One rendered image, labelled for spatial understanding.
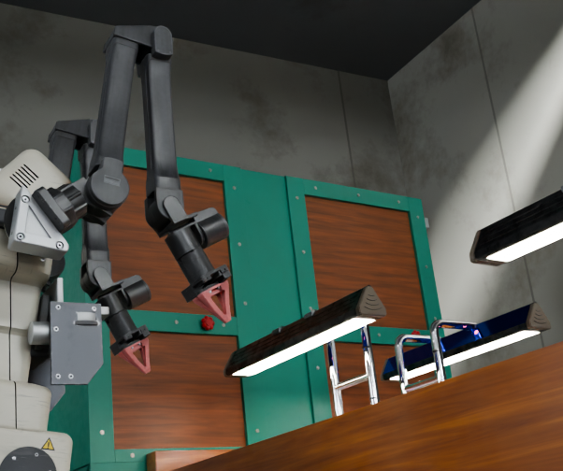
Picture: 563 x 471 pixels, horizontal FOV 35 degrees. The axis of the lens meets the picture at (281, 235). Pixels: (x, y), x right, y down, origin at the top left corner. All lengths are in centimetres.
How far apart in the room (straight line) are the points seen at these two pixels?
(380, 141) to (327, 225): 266
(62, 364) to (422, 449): 69
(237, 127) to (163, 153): 340
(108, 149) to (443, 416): 83
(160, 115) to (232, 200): 109
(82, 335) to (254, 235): 128
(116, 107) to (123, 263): 92
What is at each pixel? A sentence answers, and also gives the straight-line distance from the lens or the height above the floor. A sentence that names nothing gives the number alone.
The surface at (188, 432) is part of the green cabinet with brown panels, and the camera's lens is 265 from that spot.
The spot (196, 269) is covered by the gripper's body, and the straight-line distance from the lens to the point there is 177.
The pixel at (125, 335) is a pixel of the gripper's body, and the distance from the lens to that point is 212.
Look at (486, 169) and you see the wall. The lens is 516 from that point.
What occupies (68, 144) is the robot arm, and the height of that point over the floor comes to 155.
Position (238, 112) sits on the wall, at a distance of 529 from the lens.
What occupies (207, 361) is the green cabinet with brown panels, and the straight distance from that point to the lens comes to 272.
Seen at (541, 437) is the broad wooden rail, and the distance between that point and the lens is 128.
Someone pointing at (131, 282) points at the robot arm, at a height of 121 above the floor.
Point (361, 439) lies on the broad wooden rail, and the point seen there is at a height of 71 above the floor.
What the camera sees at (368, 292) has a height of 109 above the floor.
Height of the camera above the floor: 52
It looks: 20 degrees up
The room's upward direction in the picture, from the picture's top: 6 degrees counter-clockwise
